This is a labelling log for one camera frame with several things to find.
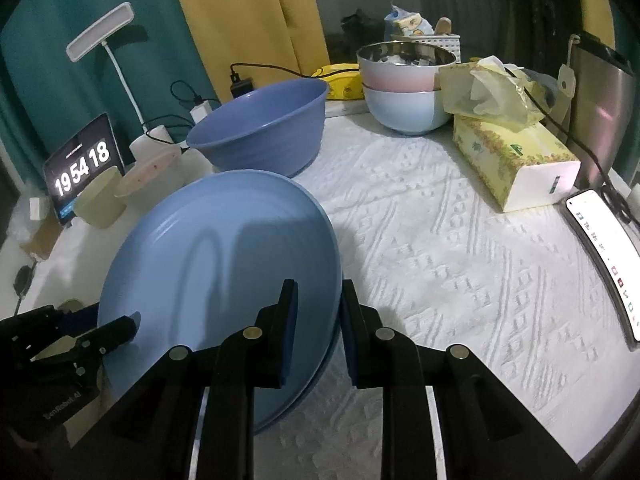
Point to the black round device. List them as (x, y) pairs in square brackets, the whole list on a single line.
[(22, 280)]

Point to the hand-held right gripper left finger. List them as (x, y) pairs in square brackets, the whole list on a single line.
[(288, 340)]

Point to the stainless steel appliance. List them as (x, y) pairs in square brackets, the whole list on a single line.
[(610, 110)]

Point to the wooden spoon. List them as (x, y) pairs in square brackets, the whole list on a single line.
[(443, 26)]

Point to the white textured tablecloth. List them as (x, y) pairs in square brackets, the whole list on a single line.
[(425, 260)]

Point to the teal curtain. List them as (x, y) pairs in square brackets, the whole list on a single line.
[(50, 20)]

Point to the cream bowl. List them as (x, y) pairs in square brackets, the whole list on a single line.
[(100, 200)]

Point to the pink steel-lined bowl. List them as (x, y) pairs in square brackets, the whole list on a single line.
[(400, 80)]

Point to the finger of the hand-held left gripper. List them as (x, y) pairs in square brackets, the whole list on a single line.
[(117, 332)]

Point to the white plate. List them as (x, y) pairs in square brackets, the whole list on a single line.
[(145, 172)]

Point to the blue snack bag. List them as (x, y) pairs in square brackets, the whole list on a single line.
[(407, 22)]

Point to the light blue bowl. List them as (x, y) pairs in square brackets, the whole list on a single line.
[(405, 110)]

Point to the yellow curtain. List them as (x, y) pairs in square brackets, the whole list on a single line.
[(240, 10)]

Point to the smartphone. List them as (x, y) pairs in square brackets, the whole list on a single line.
[(600, 250)]

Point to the white slotted basket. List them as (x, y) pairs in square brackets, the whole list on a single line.
[(425, 40)]

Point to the cardboard box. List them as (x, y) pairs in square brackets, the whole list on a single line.
[(42, 240)]

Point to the white power strip with chargers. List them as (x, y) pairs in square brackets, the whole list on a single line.
[(204, 111)]

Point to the yellow cloth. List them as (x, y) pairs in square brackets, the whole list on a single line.
[(342, 82)]

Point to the blue plate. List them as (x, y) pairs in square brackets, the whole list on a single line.
[(200, 260), (295, 405)]

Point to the pale yellow plastic bag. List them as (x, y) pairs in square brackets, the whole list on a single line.
[(480, 95)]

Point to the black charger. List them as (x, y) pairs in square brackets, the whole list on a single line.
[(241, 87)]

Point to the yellow patterned tissue box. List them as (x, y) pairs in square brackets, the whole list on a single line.
[(500, 160)]

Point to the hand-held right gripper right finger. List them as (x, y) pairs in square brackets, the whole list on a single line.
[(351, 340)]

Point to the tablet with clock display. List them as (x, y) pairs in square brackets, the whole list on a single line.
[(80, 165)]

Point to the white desk lamp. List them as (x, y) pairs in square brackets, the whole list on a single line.
[(100, 32)]

